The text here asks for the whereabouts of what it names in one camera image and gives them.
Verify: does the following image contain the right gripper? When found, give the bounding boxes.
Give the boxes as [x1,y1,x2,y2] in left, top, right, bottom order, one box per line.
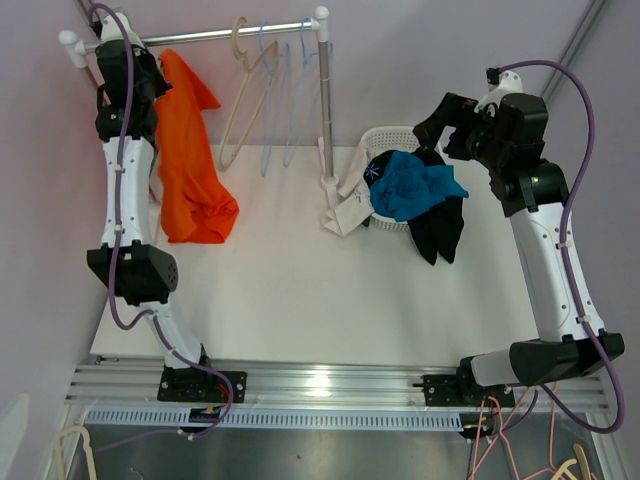
[413,93,509,172]

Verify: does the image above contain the blue t shirt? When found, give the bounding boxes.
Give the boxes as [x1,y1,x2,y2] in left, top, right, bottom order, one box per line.
[363,150,469,222]

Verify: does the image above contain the green white t shirt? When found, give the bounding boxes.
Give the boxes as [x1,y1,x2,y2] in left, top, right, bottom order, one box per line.
[320,142,374,238]

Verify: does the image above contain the black t shirt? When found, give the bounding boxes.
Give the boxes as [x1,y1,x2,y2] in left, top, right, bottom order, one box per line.
[362,148,464,266]

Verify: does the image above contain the beige hanger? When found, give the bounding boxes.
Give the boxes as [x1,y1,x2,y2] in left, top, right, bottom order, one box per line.
[216,16,280,173]
[53,425,98,480]

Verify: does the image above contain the light blue wire hanger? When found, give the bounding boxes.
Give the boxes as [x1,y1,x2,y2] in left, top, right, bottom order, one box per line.
[283,28,318,168]
[259,22,291,177]

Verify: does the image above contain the orange t shirt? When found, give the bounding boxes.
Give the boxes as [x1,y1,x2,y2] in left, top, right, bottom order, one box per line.
[155,49,239,244]

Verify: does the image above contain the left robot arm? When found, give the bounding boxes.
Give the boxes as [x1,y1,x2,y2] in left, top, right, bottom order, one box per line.
[87,40,216,401]

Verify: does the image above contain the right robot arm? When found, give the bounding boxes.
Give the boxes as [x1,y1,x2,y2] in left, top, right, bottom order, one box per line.
[413,93,625,405]

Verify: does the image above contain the beige hanger on floor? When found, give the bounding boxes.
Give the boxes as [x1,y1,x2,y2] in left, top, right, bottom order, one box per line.
[53,425,98,480]

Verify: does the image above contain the white laundry basket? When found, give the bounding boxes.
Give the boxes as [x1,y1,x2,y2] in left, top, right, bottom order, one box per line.
[360,126,419,232]

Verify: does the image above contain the red pole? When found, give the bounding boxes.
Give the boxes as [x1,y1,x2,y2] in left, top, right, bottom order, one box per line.
[81,66,108,105]

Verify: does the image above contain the clothes rack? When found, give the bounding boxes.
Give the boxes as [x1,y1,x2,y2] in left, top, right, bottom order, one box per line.
[58,3,340,207]

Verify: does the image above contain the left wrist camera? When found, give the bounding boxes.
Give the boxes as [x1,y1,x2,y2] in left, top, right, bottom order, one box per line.
[85,11,144,53]

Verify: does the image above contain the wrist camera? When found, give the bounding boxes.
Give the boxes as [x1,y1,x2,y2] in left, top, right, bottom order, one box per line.
[474,67,523,113]
[85,11,144,53]

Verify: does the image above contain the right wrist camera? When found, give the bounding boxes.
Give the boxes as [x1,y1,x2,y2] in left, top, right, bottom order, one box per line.
[474,67,523,113]

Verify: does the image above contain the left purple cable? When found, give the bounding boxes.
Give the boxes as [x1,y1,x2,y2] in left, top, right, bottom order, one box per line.
[86,2,236,441]

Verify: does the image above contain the pink wire hanger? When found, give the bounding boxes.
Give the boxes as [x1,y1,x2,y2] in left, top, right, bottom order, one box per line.
[467,384,596,480]

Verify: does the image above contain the aluminium rail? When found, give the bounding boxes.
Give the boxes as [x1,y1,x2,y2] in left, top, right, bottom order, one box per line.
[64,355,612,412]

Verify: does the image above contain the white cable duct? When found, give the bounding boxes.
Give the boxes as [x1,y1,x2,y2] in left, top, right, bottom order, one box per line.
[85,407,463,432]

